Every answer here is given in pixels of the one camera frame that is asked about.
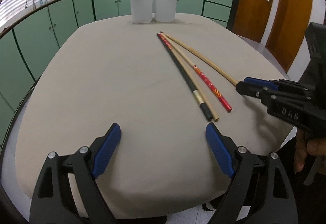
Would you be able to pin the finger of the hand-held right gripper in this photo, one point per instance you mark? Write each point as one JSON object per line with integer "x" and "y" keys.
{"x": 248, "y": 89}
{"x": 259, "y": 82}

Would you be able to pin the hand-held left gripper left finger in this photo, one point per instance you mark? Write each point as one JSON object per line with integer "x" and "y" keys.
{"x": 107, "y": 150}

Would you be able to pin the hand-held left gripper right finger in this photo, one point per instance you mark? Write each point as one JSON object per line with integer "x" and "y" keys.
{"x": 219, "y": 150}

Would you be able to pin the orange red printed chopstick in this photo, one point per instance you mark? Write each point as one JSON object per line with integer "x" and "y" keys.
{"x": 211, "y": 85}

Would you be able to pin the plain bamboo chopstick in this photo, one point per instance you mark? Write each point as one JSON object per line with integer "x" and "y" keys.
{"x": 203, "y": 57}

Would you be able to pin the bamboo chopstick with red end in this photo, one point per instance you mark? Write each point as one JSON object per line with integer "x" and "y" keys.
{"x": 187, "y": 76}

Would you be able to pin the black chopstick with gold band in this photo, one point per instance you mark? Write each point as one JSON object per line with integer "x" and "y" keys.
{"x": 182, "y": 72}

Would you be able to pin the white utensil holder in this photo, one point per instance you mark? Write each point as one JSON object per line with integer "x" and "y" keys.
{"x": 142, "y": 5}

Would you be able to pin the person's right hand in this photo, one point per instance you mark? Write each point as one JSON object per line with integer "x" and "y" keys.
{"x": 305, "y": 147}

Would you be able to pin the person's shoe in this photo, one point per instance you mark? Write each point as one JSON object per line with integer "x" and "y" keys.
{"x": 208, "y": 206}

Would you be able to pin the bottles beside sink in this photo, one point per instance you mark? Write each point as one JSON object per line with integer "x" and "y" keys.
{"x": 44, "y": 1}

